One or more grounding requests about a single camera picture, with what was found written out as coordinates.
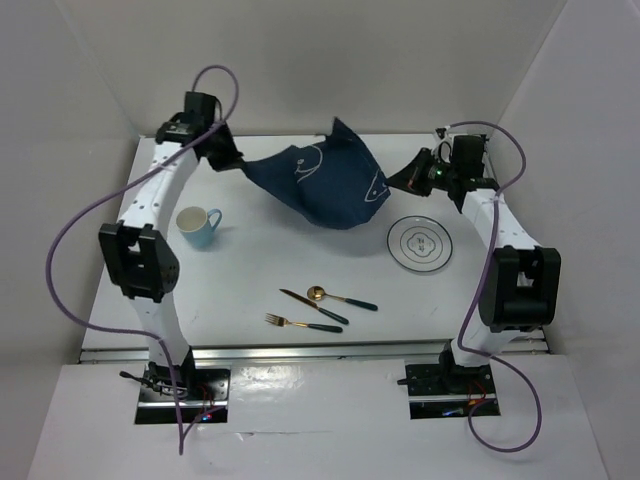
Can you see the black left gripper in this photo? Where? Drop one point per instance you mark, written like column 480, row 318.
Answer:
column 233, row 156

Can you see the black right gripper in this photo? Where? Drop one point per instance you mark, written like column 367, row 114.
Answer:
column 411, row 176

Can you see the white plate with dark rim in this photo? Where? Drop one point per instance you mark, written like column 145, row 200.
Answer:
column 419, row 244

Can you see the blue placemat with whale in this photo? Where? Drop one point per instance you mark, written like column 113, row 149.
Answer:
column 336, row 183

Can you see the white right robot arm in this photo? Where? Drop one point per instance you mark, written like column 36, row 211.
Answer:
column 456, row 359

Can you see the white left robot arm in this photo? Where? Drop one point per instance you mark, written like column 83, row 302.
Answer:
column 137, row 255

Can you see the light blue mug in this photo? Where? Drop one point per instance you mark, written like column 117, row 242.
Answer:
column 198, row 226

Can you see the gold spoon green handle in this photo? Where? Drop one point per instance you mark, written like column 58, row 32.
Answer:
column 317, row 293

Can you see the gold knife green handle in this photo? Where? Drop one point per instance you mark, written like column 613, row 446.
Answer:
column 338, row 318

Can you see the gold fork green handle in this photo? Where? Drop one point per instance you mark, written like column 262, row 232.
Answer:
column 283, row 322

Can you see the aluminium right side rail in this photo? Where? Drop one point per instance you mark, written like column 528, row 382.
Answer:
column 517, row 290

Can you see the aluminium rail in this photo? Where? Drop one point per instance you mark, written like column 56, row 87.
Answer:
column 517, row 290
column 535, row 345

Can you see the aluminium front rail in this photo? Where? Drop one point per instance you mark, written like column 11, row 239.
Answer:
column 535, row 345

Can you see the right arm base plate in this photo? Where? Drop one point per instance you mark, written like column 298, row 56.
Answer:
column 435, row 394

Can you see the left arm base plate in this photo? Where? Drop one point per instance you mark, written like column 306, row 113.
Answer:
column 207, row 398

